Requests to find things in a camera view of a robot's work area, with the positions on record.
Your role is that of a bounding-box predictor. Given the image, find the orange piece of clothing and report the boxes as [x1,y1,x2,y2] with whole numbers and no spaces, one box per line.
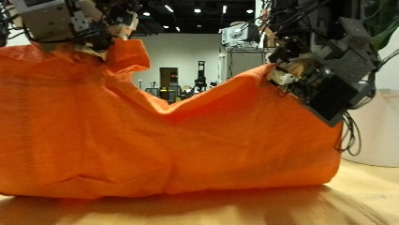
[0,38,345,200]

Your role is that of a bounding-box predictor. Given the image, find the white plant pot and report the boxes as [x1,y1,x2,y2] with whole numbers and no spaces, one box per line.
[341,88,399,168]

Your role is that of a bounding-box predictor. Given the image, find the green leafy plant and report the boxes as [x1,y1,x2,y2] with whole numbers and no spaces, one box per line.
[366,0,399,67]

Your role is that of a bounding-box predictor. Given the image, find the grey filing cabinet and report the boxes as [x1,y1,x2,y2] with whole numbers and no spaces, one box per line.
[219,46,276,85]

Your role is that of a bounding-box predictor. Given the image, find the grey box appliance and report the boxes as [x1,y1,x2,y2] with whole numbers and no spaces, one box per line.
[221,21,261,48]

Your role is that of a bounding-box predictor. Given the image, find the brown door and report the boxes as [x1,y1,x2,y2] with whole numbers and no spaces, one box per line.
[159,67,180,92]

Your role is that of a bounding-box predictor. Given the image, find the thin black cable loops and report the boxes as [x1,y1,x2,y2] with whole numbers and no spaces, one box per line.
[334,111,364,158]

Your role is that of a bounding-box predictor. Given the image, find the black camera tripod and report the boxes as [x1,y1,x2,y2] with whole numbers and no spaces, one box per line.
[192,60,211,95]

